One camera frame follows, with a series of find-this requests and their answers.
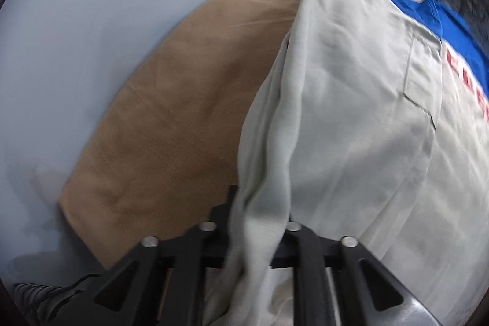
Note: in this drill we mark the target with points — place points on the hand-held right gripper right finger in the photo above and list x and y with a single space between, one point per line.
305 272

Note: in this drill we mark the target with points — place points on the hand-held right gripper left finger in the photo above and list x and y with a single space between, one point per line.
221 220

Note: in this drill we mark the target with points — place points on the grey and blue work jacket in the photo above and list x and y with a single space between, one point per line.
344 119

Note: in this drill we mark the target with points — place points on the tan blanket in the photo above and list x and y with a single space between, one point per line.
172 119

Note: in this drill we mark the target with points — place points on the dark striped cloth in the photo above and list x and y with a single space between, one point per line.
46 297

